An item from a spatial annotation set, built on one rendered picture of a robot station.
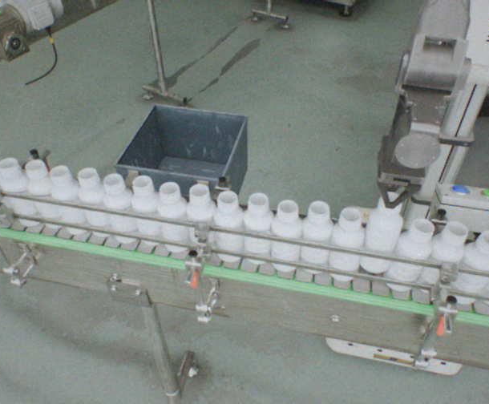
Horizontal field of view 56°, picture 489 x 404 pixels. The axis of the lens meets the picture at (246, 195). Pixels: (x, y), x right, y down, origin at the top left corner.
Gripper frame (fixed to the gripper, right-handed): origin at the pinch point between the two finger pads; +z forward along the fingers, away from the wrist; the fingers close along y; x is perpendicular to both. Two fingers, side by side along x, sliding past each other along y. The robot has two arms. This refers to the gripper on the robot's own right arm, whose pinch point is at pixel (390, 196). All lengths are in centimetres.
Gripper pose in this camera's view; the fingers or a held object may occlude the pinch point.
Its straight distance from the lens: 82.7
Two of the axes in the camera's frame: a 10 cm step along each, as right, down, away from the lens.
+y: -2.2, 6.7, -7.1
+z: 0.0, 7.3, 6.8
